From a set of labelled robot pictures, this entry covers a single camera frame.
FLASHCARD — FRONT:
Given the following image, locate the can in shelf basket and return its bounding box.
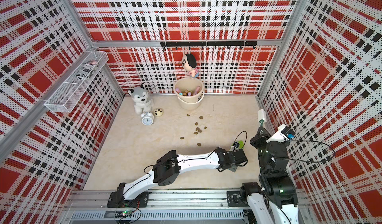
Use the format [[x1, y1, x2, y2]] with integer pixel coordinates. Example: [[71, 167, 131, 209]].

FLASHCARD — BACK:
[[76, 60, 97, 81]]

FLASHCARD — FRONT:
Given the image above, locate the white brush green handle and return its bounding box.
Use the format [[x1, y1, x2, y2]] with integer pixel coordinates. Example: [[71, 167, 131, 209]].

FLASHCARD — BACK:
[[258, 109, 267, 128]]

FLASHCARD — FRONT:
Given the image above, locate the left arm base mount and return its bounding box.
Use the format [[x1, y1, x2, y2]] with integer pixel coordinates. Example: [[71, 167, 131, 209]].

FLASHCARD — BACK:
[[106, 183, 150, 209]]

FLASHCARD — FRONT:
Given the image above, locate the grey white husky plush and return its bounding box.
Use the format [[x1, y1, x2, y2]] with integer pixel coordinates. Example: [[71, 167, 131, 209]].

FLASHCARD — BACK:
[[127, 83, 154, 115]]

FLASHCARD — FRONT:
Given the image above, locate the green circuit board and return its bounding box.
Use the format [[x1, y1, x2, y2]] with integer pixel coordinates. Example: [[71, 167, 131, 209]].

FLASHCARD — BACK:
[[115, 210, 133, 219]]

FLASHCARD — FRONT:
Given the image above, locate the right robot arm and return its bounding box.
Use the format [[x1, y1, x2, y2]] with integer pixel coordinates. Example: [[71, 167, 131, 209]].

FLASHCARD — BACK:
[[241, 124, 299, 224]]

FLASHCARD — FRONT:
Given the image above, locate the panda face squishy ball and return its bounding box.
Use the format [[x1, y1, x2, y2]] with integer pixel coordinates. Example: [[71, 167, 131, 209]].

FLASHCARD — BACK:
[[154, 108, 164, 117]]

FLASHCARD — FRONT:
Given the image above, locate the purple square trowel pink handle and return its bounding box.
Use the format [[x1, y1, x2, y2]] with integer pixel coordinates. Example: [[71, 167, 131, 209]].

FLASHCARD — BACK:
[[194, 86, 201, 95]]

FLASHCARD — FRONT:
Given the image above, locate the green trowel yellow handle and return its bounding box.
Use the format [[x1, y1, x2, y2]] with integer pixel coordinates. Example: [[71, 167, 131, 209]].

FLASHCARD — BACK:
[[237, 140, 245, 149]]

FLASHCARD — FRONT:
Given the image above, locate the white alarm clock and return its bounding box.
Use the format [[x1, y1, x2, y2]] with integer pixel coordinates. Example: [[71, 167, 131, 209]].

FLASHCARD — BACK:
[[141, 112, 155, 126]]

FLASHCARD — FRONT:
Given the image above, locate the black hook rail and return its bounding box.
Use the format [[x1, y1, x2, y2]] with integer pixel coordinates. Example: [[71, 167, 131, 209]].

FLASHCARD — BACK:
[[160, 41, 258, 48]]

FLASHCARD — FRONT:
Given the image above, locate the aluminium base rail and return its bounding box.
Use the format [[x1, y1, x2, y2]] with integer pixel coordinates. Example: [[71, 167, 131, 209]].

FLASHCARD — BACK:
[[59, 189, 314, 224]]

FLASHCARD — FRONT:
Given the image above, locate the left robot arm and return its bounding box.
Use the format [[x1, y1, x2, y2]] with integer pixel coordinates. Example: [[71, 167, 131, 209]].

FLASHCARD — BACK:
[[116, 147, 248, 202]]

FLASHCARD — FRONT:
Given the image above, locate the beige plastic bucket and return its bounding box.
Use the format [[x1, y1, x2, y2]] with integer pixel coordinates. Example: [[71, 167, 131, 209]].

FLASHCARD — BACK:
[[174, 77, 205, 110]]

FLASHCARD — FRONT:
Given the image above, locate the doll with black hat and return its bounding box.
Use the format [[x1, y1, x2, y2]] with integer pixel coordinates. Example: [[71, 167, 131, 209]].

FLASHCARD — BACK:
[[182, 54, 199, 78]]

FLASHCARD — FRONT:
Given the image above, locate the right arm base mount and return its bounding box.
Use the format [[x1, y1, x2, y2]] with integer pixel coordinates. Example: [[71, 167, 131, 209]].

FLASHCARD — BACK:
[[226, 182, 261, 207]]

